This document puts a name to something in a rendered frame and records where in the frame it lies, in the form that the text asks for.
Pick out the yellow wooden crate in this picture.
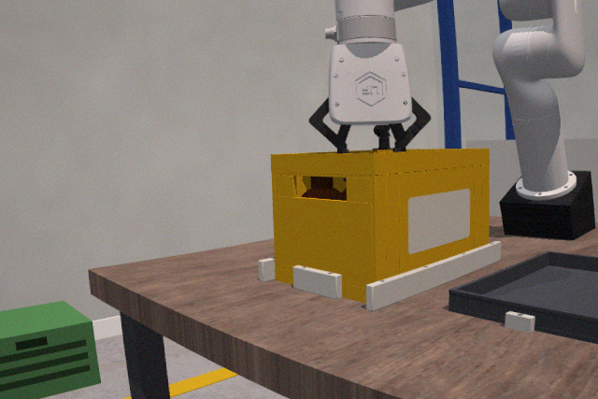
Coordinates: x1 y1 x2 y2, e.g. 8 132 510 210
271 149 490 303

